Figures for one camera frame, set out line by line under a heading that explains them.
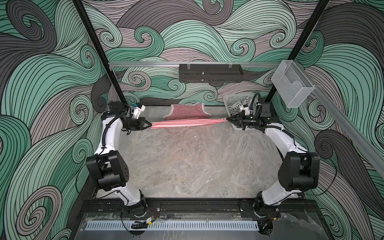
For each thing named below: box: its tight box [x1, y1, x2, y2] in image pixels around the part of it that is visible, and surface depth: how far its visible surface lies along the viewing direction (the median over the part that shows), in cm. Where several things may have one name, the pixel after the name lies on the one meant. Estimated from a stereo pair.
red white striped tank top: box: [150, 102, 228, 129], surface depth 84 cm
